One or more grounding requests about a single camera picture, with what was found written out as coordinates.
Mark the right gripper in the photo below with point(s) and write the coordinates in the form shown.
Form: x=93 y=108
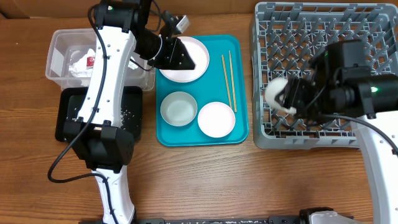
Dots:
x=295 y=95

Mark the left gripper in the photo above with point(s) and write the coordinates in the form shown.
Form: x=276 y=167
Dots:
x=172 y=58

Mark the white paper cup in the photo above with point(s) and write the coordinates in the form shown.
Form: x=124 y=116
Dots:
x=274 y=95

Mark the grey bowl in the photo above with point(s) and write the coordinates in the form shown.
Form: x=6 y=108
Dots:
x=178 y=108

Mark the small white bowl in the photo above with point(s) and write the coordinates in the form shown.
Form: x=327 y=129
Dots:
x=216 y=120

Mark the white rice pile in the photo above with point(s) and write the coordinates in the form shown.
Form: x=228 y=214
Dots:
x=130 y=120

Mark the red snack wrapper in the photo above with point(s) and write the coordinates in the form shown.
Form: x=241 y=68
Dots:
x=90 y=62

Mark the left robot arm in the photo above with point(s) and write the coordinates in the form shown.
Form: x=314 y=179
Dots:
x=95 y=133

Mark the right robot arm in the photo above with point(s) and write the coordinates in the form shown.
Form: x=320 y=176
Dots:
x=343 y=87

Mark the grey dishwasher rack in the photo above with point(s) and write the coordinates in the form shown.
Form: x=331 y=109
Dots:
x=286 y=35

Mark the large white plate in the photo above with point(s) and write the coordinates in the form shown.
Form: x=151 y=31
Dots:
x=200 y=56

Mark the wooden chopstick left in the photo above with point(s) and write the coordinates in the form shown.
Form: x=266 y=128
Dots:
x=226 y=81

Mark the teal serving tray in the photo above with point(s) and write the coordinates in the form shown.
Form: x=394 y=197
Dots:
x=210 y=87

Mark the clear plastic bin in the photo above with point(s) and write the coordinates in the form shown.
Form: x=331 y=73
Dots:
x=69 y=45

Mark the black plastic tray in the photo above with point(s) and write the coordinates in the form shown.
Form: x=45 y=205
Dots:
x=132 y=97

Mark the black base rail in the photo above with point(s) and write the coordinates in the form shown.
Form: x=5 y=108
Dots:
x=269 y=220

